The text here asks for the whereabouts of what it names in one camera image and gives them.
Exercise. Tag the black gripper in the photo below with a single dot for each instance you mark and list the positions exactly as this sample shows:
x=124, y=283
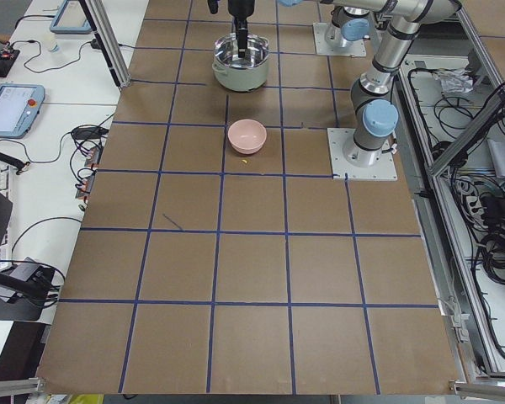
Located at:
x=240, y=9

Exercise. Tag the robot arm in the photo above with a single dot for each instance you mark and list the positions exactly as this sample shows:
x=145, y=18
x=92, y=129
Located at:
x=340, y=15
x=376, y=116

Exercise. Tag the pale green steel pot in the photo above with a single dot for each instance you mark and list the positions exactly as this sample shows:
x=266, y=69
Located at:
x=241, y=74

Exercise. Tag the pink bowl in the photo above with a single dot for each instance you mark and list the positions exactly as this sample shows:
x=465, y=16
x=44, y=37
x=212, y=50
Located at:
x=247, y=136

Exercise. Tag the far blue teach pendant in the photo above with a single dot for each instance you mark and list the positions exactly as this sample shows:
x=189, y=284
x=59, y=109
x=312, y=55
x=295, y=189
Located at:
x=70, y=20

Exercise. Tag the blue teach pendant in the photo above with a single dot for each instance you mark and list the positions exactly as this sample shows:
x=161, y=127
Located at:
x=70, y=20
x=19, y=107

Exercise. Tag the black power adapter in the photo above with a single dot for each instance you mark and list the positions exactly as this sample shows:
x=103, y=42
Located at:
x=88, y=133

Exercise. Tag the crumpled plastic bag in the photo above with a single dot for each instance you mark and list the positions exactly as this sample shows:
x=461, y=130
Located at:
x=454, y=81

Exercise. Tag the near blue teach pendant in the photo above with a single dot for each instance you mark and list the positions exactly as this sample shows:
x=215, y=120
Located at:
x=19, y=107

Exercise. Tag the black handheld tool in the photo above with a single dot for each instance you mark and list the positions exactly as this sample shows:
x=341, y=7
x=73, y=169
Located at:
x=14, y=162

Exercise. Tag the grey usb hub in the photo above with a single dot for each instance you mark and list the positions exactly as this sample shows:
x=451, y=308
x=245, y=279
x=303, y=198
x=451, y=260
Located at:
x=26, y=280

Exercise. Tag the black monitor stand base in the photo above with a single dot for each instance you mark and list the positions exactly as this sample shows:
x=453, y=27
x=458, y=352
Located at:
x=19, y=309

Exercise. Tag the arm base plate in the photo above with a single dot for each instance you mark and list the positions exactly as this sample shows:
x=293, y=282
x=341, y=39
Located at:
x=350, y=162
x=347, y=40

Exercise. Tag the aluminium frame post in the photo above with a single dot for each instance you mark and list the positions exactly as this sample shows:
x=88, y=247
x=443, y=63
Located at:
x=98, y=20

